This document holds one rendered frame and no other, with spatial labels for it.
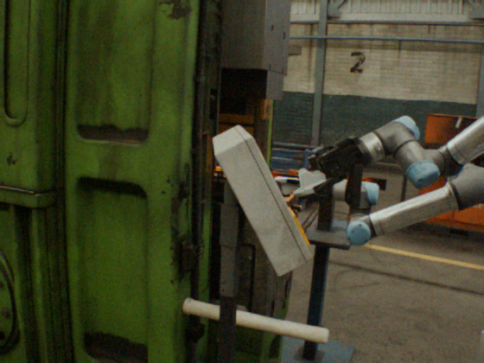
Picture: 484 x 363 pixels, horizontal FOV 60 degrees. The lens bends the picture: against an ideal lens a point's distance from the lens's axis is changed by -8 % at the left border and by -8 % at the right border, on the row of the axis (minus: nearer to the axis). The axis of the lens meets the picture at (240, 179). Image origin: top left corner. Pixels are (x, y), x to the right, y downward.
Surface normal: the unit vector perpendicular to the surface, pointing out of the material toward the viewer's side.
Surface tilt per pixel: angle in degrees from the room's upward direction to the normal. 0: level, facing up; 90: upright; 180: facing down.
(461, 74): 87
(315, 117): 90
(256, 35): 90
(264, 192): 90
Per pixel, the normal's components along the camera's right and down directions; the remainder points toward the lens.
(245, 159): 0.07, 0.18
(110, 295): -0.35, 0.15
